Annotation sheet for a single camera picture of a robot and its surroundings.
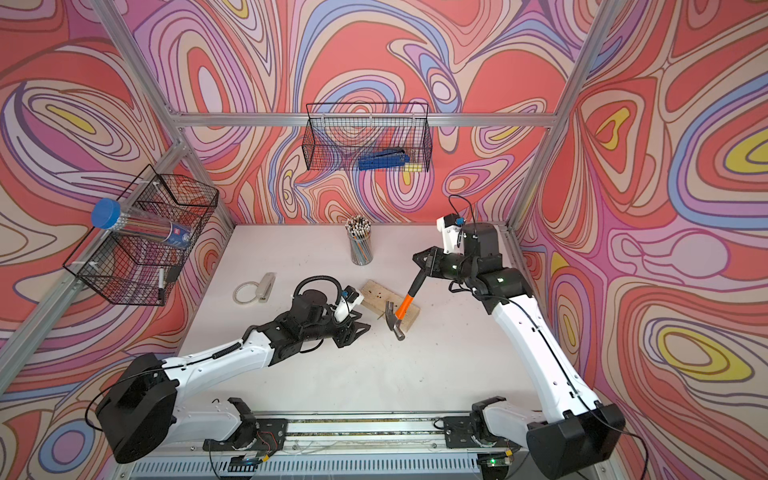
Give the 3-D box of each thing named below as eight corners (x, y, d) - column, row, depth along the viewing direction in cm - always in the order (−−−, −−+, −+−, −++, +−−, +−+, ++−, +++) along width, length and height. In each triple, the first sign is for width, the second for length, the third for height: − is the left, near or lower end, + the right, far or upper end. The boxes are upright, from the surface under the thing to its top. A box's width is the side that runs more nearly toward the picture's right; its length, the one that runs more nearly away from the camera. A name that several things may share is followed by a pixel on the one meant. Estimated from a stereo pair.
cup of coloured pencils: (350, 265, 109) (344, 231, 95) (351, 249, 114) (346, 215, 100) (373, 265, 109) (371, 231, 95) (373, 249, 114) (372, 215, 100)
